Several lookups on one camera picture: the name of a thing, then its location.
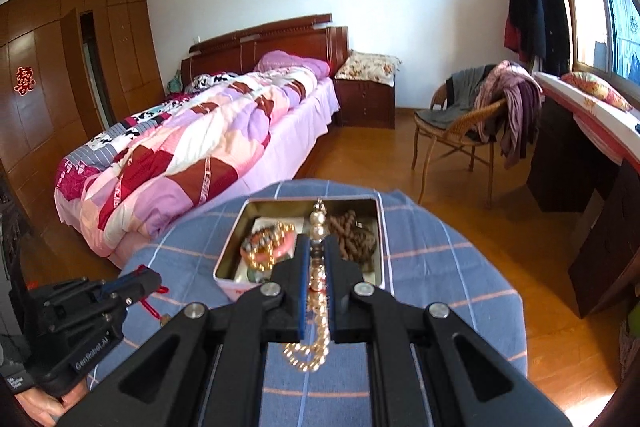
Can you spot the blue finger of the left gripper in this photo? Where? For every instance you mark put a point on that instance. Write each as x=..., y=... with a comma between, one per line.
x=132, y=287

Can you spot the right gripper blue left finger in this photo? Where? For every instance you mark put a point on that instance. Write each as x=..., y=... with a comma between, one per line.
x=206, y=366

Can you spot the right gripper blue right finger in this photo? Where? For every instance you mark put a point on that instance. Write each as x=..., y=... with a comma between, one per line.
x=426, y=365

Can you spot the pink bangle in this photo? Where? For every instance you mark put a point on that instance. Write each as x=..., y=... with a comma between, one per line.
x=267, y=245

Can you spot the person's left hand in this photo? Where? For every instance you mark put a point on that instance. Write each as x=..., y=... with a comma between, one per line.
x=46, y=410

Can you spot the bed with patchwork quilt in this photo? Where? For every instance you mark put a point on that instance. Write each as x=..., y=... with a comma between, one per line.
x=225, y=135

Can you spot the blue plaid tablecloth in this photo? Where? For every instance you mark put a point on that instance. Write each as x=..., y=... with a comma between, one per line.
x=425, y=260

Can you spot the wooden wardrobe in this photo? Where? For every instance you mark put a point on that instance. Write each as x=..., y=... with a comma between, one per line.
x=47, y=108

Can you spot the wicker chair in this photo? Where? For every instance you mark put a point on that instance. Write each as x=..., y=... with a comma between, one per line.
x=442, y=143

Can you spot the purple pillow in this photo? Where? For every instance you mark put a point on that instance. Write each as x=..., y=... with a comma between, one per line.
x=279, y=59

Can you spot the dark wooden desk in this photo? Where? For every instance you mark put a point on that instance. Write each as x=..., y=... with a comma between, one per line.
x=586, y=160

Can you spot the clothes draped on chair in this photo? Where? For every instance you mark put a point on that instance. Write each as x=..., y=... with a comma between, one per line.
x=478, y=87

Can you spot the dark wooden nightstand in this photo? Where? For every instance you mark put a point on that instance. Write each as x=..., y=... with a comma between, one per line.
x=365, y=103

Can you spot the wooden headboard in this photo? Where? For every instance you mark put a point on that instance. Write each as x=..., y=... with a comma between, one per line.
x=239, y=51

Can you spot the floral cushion on nightstand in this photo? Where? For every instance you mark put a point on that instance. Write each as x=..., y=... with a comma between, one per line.
x=377, y=68

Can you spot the floral pillow on desk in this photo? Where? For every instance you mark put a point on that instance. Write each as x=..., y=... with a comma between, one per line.
x=598, y=88

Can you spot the hanging dark coats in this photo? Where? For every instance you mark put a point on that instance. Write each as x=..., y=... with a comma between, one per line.
x=538, y=30

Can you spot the window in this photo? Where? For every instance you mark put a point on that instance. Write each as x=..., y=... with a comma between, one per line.
x=606, y=42

